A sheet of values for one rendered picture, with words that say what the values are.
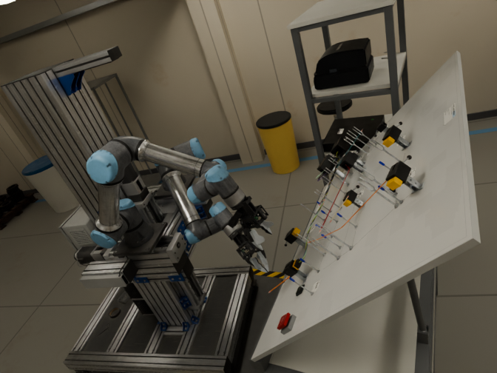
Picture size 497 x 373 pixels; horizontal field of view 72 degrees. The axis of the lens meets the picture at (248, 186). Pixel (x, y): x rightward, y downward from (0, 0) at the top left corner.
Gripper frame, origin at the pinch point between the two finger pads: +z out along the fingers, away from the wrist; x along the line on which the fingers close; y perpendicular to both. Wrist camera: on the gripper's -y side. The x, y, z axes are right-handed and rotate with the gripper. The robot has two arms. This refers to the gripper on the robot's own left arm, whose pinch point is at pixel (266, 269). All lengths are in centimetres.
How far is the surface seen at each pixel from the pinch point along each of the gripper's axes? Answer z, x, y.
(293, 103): -137, 104, -270
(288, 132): -104, 72, -237
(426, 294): 43, 42, 9
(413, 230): 17, 46, 54
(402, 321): 50, 29, -7
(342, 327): 38.2, 8.3, -7.8
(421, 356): 51, 27, 26
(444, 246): 21, 46, 69
